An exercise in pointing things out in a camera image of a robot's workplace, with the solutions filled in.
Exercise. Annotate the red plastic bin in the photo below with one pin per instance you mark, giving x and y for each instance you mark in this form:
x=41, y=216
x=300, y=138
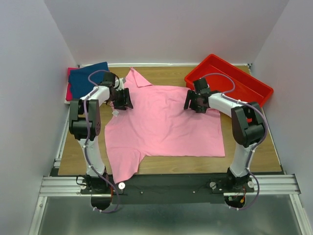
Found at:
x=225, y=76

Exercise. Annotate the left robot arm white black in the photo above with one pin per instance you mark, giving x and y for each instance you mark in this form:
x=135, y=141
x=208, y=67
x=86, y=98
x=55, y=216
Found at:
x=85, y=126

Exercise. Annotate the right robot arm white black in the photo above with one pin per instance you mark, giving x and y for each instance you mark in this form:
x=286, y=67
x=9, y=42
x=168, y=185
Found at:
x=249, y=129

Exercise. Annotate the folded white t shirt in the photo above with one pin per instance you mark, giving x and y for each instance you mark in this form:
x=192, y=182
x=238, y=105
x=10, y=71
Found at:
x=68, y=96

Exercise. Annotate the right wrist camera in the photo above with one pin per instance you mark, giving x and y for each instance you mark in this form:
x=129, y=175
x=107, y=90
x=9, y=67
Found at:
x=201, y=86

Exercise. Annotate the aluminium frame rail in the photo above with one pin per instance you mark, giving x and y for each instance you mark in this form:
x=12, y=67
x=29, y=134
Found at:
x=72, y=186

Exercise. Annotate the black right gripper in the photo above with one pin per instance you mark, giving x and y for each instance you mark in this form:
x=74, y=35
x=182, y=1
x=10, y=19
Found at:
x=190, y=95

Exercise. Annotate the folded navy blue t shirt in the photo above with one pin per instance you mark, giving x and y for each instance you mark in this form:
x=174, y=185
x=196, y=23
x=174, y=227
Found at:
x=80, y=86

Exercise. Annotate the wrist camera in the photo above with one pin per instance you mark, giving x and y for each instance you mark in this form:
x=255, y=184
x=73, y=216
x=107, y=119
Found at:
x=112, y=80
x=201, y=86

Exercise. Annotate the pink polo shirt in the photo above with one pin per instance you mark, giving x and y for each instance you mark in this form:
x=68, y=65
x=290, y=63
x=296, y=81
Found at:
x=158, y=125

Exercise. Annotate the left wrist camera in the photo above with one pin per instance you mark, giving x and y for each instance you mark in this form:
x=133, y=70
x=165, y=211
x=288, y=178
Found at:
x=112, y=80

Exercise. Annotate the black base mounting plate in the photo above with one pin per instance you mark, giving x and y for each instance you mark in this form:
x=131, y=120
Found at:
x=214, y=188

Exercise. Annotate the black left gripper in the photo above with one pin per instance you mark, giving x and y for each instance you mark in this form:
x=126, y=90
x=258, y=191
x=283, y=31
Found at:
x=125, y=101

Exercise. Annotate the folded magenta t shirt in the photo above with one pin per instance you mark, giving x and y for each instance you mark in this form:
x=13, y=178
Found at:
x=68, y=74

